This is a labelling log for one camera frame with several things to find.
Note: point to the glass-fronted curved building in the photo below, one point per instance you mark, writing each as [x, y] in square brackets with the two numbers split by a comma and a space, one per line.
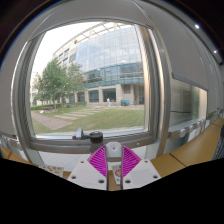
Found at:
[110, 56]

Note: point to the round ceiling light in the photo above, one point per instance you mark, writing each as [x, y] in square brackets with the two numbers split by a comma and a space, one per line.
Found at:
[215, 51]
[197, 26]

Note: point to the green tree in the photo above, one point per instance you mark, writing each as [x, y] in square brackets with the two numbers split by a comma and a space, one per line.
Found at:
[53, 83]

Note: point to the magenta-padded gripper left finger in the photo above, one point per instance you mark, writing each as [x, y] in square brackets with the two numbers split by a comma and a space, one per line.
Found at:
[88, 175]

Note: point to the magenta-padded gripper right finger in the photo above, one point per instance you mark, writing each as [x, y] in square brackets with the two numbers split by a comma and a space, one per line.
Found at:
[141, 173]

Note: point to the grey window frame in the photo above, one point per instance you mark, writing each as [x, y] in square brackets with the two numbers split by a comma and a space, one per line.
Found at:
[60, 143]

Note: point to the clear water bottle black cap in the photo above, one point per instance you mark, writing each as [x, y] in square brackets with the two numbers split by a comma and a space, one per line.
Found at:
[96, 138]

